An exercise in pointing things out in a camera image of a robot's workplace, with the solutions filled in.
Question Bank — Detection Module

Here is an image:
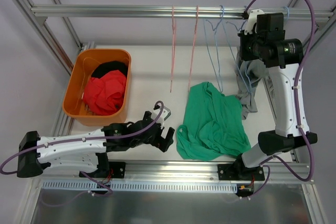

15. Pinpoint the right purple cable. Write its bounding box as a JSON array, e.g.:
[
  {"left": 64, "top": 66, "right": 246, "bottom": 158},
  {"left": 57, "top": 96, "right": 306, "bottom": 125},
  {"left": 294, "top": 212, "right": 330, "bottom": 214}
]
[{"left": 245, "top": 0, "right": 316, "bottom": 182}]

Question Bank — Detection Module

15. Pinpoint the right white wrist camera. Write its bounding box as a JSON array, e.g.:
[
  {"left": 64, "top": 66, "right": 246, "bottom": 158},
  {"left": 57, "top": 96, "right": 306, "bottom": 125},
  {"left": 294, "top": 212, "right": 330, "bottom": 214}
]
[{"left": 244, "top": 9, "right": 265, "bottom": 35}]

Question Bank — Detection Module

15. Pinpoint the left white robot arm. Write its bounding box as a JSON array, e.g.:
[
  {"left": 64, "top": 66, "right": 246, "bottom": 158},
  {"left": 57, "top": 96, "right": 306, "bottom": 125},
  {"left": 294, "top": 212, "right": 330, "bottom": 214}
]
[{"left": 16, "top": 108, "right": 175, "bottom": 178}]

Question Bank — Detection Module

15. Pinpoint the red tank top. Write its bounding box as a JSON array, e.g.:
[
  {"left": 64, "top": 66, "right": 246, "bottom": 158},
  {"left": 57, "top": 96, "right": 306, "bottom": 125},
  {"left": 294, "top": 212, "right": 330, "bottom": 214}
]
[{"left": 82, "top": 70, "right": 127, "bottom": 116}]

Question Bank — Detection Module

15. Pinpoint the orange plastic basket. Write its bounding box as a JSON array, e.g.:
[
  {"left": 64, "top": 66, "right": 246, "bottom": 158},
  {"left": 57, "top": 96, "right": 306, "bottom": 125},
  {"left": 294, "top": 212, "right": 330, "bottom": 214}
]
[{"left": 62, "top": 48, "right": 132, "bottom": 126}]

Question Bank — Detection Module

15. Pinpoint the green tank top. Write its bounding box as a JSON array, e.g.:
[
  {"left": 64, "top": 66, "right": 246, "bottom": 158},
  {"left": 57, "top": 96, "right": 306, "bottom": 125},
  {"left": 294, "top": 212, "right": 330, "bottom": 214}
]
[{"left": 176, "top": 82, "right": 251, "bottom": 161}]

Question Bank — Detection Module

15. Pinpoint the white slotted cable duct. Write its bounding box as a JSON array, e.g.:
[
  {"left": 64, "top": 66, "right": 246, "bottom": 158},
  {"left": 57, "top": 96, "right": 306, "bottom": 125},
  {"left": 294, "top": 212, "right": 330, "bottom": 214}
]
[{"left": 41, "top": 179, "right": 238, "bottom": 194}]

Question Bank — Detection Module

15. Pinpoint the aluminium hanging rail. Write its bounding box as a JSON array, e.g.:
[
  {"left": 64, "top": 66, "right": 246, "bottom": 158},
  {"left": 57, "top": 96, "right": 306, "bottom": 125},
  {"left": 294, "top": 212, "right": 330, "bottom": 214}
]
[{"left": 30, "top": 4, "right": 334, "bottom": 20}]

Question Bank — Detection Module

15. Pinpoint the black tank top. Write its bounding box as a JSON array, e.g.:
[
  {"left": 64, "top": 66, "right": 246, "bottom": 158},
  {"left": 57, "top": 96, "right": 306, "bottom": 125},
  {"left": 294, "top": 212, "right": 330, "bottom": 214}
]
[{"left": 91, "top": 61, "right": 128, "bottom": 78}]

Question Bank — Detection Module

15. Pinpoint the grey tank top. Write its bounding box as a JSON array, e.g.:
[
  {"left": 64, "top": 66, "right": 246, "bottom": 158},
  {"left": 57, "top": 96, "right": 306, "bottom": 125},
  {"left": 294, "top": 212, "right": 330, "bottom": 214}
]
[{"left": 235, "top": 50, "right": 268, "bottom": 120}]

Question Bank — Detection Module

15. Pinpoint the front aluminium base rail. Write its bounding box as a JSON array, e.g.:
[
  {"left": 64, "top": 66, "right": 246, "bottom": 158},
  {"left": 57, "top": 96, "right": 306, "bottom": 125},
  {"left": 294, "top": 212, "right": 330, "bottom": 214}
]
[{"left": 30, "top": 158, "right": 313, "bottom": 182}]

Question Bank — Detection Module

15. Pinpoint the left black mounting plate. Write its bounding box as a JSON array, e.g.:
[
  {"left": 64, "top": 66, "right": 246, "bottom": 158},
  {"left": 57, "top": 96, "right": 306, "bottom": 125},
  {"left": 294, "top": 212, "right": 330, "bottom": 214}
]
[{"left": 87, "top": 162, "right": 126, "bottom": 179}]

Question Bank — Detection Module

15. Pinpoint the black mounting plate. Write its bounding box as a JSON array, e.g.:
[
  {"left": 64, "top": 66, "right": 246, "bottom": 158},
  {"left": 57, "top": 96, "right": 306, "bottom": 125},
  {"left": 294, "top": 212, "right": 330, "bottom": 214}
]
[
  {"left": 217, "top": 163, "right": 265, "bottom": 182},
  {"left": 87, "top": 162, "right": 126, "bottom": 179}
]

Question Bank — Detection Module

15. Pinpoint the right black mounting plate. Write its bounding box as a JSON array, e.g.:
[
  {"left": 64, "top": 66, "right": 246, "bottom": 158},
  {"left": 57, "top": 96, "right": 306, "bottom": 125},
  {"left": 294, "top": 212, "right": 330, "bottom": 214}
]
[{"left": 217, "top": 163, "right": 265, "bottom": 182}]

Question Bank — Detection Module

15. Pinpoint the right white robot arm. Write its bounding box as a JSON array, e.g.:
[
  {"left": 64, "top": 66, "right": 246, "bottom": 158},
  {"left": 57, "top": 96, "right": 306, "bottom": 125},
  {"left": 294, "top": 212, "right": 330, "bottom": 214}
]
[{"left": 228, "top": 9, "right": 318, "bottom": 180}]

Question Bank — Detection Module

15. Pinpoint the pink wire hanger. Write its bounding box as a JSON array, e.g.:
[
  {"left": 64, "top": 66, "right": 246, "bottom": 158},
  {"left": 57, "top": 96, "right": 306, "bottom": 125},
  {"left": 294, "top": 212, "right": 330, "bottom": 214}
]
[
  {"left": 188, "top": 5, "right": 199, "bottom": 92},
  {"left": 170, "top": 6, "right": 176, "bottom": 93}
]

